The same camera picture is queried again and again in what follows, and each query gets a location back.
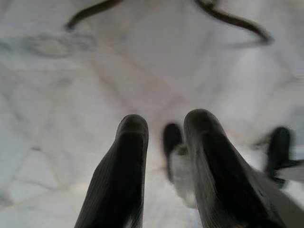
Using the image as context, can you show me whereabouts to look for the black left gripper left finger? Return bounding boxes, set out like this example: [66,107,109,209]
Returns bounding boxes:
[74,114,149,228]

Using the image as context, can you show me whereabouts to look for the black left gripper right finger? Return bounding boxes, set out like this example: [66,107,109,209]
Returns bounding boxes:
[183,108,287,228]

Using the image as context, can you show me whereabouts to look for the robot left leg, black foot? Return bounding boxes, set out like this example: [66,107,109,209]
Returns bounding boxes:
[163,123,199,210]

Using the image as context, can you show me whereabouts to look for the robot leg, black foot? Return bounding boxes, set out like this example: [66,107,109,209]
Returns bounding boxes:
[163,123,199,210]
[253,127,304,190]

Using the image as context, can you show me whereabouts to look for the robot right leg, black foot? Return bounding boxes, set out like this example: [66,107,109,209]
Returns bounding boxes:
[253,127,304,190]

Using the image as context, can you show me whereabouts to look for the black floor cable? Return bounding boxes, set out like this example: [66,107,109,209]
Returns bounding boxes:
[194,0,274,46]
[65,0,124,31]

